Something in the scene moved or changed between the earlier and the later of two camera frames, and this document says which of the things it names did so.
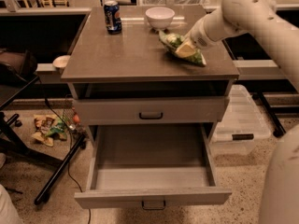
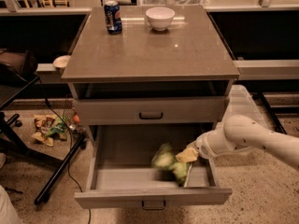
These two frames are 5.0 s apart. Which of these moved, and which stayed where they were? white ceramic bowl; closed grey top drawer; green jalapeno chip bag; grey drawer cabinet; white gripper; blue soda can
Moved: green jalapeno chip bag; white gripper
Stayed: closed grey top drawer; blue soda can; grey drawer cabinet; white ceramic bowl
